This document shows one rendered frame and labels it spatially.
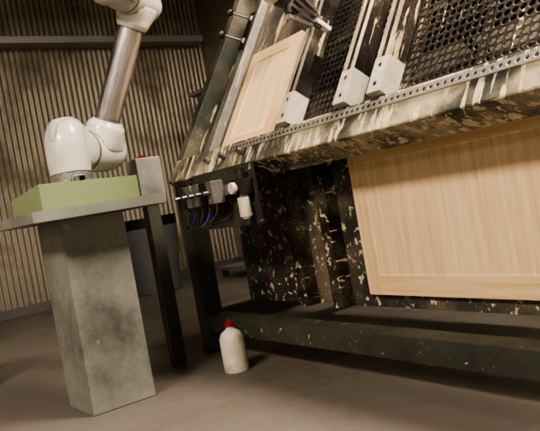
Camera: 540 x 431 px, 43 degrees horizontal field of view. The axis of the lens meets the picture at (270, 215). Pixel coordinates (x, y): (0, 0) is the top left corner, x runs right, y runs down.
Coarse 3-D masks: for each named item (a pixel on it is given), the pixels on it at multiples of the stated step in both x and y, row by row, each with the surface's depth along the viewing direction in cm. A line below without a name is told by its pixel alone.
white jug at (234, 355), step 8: (232, 328) 274; (224, 336) 272; (232, 336) 271; (240, 336) 273; (224, 344) 271; (232, 344) 270; (240, 344) 272; (224, 352) 272; (232, 352) 270; (240, 352) 271; (224, 360) 273; (232, 360) 271; (240, 360) 271; (224, 368) 274; (232, 368) 271; (240, 368) 271; (248, 368) 274
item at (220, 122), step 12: (264, 12) 320; (252, 36) 315; (252, 48) 315; (240, 60) 311; (240, 72) 310; (228, 84) 311; (240, 84) 310; (228, 96) 306; (228, 108) 305; (216, 120) 306; (216, 132) 301; (216, 144) 301
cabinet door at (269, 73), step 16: (304, 32) 276; (272, 48) 293; (288, 48) 280; (256, 64) 300; (272, 64) 287; (288, 64) 273; (256, 80) 293; (272, 80) 280; (288, 80) 270; (240, 96) 300; (256, 96) 286; (272, 96) 274; (240, 112) 293; (256, 112) 280; (272, 112) 268; (240, 128) 287; (256, 128) 274; (272, 128) 264; (224, 144) 293
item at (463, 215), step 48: (432, 144) 215; (480, 144) 200; (528, 144) 187; (384, 192) 237; (432, 192) 218; (480, 192) 203; (528, 192) 189; (384, 240) 240; (432, 240) 222; (480, 240) 206; (528, 240) 192; (384, 288) 244; (432, 288) 225; (480, 288) 208; (528, 288) 194
